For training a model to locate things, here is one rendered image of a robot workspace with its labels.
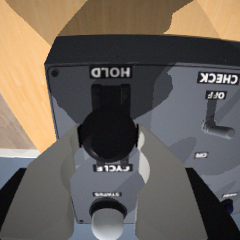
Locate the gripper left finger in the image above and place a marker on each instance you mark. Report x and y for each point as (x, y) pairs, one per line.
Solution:
(35, 202)

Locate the dark grey control console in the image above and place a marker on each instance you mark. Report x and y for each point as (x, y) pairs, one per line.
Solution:
(180, 88)

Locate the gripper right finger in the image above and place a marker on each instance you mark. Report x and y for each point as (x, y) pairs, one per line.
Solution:
(175, 203)

